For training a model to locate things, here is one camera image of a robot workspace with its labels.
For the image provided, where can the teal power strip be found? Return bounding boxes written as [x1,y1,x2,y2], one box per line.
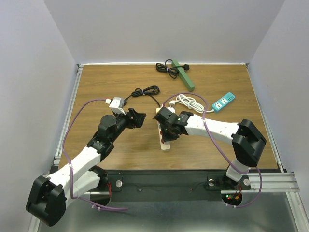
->
[211,92,236,113]

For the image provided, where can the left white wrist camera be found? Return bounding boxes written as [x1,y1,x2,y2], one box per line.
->
[105,97,126,115]

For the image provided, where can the black power strip cord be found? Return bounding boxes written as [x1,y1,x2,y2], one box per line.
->
[120,85,162,109]

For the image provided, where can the aluminium frame rail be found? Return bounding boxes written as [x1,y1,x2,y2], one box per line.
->
[26,64,84,227]

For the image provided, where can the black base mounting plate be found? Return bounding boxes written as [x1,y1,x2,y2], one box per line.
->
[85,170,251,204]

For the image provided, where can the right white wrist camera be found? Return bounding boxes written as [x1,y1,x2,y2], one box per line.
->
[164,105,175,113]

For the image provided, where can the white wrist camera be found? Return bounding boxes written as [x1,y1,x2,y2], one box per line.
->
[164,105,175,113]
[105,97,126,115]

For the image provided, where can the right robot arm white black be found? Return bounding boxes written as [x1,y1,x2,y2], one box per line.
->
[154,107,267,189]

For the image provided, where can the green power strip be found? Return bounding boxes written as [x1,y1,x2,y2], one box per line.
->
[171,59,195,92]

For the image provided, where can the black coiled cord with plug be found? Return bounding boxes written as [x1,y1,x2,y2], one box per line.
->
[155,59,191,79]

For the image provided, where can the beige power strip red sockets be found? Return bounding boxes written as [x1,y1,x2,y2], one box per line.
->
[156,107,170,151]

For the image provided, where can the white coiled cord with plug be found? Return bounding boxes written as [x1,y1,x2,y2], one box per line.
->
[169,94,215,114]

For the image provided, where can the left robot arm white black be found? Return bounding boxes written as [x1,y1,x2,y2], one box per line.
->
[26,108,146,227]

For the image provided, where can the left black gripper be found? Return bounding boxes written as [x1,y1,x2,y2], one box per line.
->
[110,108,146,143]

